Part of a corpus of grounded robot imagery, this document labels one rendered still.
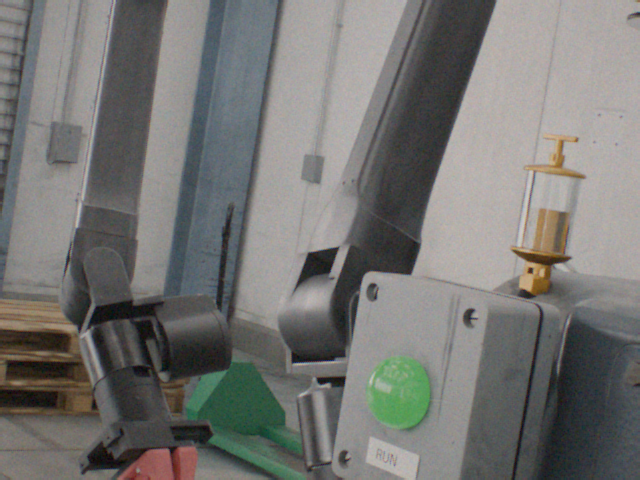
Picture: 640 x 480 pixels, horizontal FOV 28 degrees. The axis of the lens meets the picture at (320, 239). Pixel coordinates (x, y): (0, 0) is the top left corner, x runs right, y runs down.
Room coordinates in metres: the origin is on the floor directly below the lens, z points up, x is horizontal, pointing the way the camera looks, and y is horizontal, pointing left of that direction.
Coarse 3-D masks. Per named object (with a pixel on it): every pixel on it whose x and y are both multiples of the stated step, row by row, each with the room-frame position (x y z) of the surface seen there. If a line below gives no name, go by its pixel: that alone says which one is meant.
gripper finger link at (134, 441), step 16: (128, 432) 1.01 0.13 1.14; (144, 432) 1.02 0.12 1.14; (160, 432) 1.03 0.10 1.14; (112, 448) 1.02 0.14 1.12; (128, 448) 1.01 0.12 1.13; (144, 448) 1.02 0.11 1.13; (176, 448) 1.04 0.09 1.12; (192, 448) 1.04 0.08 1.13; (176, 464) 1.04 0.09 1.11; (192, 464) 1.04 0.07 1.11
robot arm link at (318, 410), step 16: (320, 384) 0.83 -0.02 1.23; (336, 384) 0.82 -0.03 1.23; (304, 400) 0.82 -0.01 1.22; (320, 400) 0.81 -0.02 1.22; (336, 400) 0.81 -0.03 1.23; (304, 416) 0.82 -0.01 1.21; (320, 416) 0.81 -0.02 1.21; (336, 416) 0.81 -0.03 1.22; (304, 432) 0.82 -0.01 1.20; (320, 432) 0.81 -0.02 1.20; (336, 432) 0.81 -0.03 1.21; (304, 448) 0.82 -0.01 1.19; (320, 448) 0.81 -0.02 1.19; (320, 464) 0.81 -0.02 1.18
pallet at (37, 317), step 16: (0, 304) 6.47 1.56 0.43; (16, 304) 6.61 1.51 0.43; (32, 304) 6.67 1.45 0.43; (48, 304) 6.77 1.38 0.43; (0, 320) 5.96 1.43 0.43; (16, 320) 6.08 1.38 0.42; (32, 320) 6.16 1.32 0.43; (48, 320) 6.21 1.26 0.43; (64, 320) 6.30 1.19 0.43; (0, 336) 6.24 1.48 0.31; (16, 336) 6.31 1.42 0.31; (32, 336) 6.39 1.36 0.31; (48, 336) 6.37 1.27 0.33; (64, 336) 6.14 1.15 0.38; (0, 352) 5.87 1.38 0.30; (16, 352) 5.92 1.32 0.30; (32, 352) 5.97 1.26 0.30; (48, 352) 6.03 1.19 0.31; (64, 352) 6.08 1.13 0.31
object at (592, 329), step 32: (512, 288) 0.59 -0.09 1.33; (576, 288) 0.58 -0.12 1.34; (608, 288) 0.57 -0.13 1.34; (576, 320) 0.52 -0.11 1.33; (608, 320) 0.51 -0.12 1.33; (576, 352) 0.52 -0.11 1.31; (608, 352) 0.51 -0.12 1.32; (576, 384) 0.52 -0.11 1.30; (608, 384) 0.51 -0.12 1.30; (544, 416) 0.52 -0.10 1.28; (576, 416) 0.52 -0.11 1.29; (608, 416) 0.50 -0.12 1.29; (544, 448) 0.52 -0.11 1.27; (576, 448) 0.51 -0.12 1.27; (608, 448) 0.50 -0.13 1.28
